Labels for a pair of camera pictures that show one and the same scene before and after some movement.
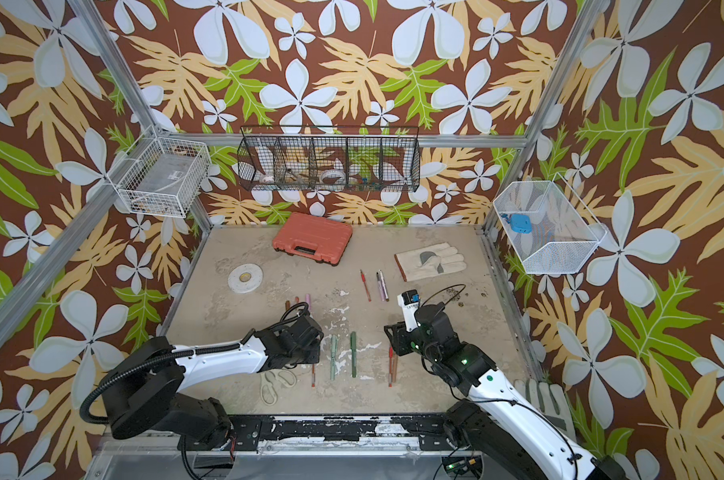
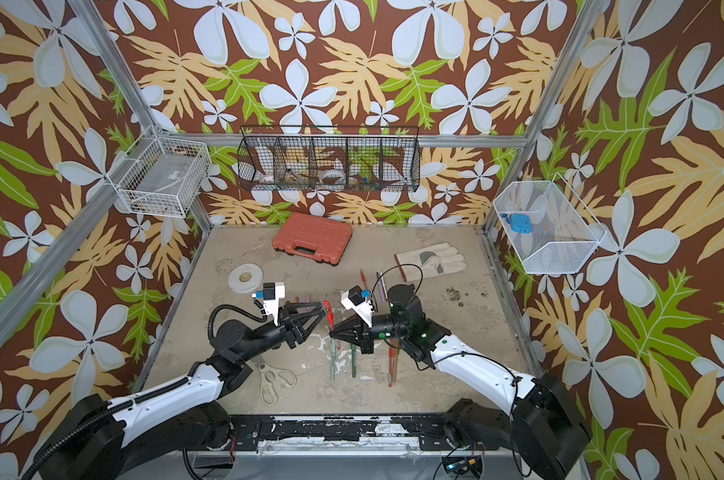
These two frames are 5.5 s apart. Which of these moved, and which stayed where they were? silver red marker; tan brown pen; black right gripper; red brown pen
Moved: black right gripper
Stayed: red brown pen; silver red marker; tan brown pen
